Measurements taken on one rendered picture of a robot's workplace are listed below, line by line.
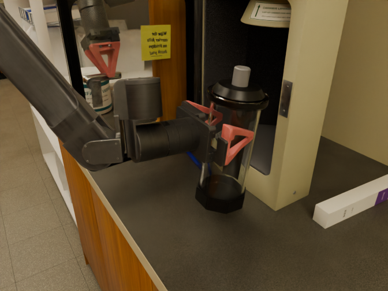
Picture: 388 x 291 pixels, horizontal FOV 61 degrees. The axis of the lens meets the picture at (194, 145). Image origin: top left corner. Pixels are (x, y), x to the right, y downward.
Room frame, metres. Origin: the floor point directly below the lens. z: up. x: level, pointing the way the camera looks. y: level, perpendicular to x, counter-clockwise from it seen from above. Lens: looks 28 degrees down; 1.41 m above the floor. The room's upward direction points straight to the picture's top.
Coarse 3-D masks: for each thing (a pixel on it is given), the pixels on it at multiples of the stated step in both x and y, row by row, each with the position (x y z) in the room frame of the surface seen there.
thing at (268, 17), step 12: (252, 0) 0.73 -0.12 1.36; (264, 0) 0.70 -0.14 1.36; (276, 0) 0.68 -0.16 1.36; (252, 12) 0.71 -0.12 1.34; (264, 12) 0.68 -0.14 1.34; (276, 12) 0.67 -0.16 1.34; (288, 12) 0.66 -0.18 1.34; (252, 24) 0.69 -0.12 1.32; (264, 24) 0.67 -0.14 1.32; (276, 24) 0.66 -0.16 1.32; (288, 24) 0.66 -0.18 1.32
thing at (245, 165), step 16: (224, 112) 0.50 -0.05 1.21; (240, 112) 0.50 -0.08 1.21; (256, 112) 0.51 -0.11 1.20; (256, 128) 0.52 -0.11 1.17; (240, 160) 0.50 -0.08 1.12; (208, 176) 0.51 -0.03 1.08; (224, 176) 0.49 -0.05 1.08; (240, 176) 0.50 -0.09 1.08; (208, 192) 0.50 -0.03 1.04; (224, 192) 0.49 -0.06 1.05; (240, 192) 0.51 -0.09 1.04
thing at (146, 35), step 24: (96, 0) 0.69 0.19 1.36; (120, 0) 0.72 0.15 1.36; (144, 0) 0.75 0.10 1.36; (168, 0) 0.78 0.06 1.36; (96, 24) 0.69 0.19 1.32; (120, 24) 0.71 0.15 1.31; (144, 24) 0.75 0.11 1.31; (168, 24) 0.78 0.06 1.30; (96, 48) 0.68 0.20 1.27; (120, 48) 0.71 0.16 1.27; (144, 48) 0.74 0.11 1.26; (168, 48) 0.78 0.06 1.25; (96, 72) 0.68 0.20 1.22; (120, 72) 0.71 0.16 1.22; (144, 72) 0.74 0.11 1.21; (168, 72) 0.78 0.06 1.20; (168, 96) 0.77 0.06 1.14
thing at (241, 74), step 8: (240, 72) 0.53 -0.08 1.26; (248, 72) 0.53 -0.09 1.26; (224, 80) 0.56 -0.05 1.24; (232, 80) 0.54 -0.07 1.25; (240, 80) 0.53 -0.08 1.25; (248, 80) 0.54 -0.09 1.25; (216, 88) 0.53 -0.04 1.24; (224, 88) 0.52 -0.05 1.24; (232, 88) 0.52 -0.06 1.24; (240, 88) 0.52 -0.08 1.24; (248, 88) 0.53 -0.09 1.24; (256, 88) 0.53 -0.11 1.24; (224, 96) 0.51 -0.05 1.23; (232, 96) 0.50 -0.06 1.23; (240, 96) 0.50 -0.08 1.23; (248, 96) 0.50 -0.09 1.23; (256, 96) 0.51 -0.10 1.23; (264, 96) 0.53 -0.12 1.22
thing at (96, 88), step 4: (92, 80) 0.67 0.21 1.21; (96, 80) 0.66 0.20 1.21; (88, 84) 0.67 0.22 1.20; (92, 84) 0.66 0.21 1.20; (96, 84) 0.66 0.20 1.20; (100, 84) 0.66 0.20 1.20; (92, 88) 0.65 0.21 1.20; (96, 88) 0.65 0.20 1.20; (100, 88) 0.66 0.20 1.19; (92, 92) 0.65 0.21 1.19; (96, 92) 0.66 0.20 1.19; (100, 92) 0.66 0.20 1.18; (92, 96) 0.65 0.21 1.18; (96, 96) 0.66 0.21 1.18; (100, 96) 0.66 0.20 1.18; (92, 100) 0.65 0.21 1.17; (96, 100) 0.66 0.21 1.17; (100, 100) 0.66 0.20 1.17; (92, 104) 0.65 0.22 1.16; (96, 104) 0.66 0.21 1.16; (100, 104) 0.66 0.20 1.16
